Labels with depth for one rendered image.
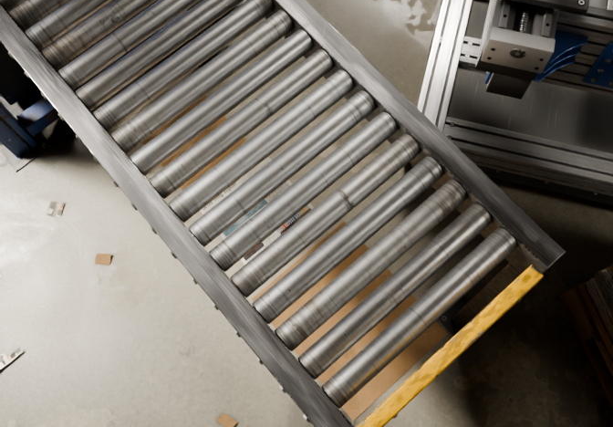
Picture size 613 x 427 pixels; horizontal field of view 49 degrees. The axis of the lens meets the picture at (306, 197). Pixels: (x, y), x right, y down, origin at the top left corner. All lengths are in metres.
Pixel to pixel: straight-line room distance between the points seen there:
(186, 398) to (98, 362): 0.29
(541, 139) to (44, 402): 1.63
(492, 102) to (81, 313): 1.39
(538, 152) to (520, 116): 0.13
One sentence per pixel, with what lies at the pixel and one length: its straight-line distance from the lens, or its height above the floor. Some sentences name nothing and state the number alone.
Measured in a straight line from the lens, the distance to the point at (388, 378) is 2.02.
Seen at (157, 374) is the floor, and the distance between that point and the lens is 2.08.
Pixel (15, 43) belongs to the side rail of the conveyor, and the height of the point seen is 0.80.
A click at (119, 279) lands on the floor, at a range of 2.15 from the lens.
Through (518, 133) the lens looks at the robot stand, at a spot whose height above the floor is 0.23.
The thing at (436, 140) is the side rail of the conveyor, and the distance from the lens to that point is 1.34.
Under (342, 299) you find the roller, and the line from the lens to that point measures 1.24.
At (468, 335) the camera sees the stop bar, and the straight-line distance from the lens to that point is 1.22.
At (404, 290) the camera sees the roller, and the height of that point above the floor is 0.80.
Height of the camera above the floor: 2.01
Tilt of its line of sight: 70 degrees down
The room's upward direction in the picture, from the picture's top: 5 degrees counter-clockwise
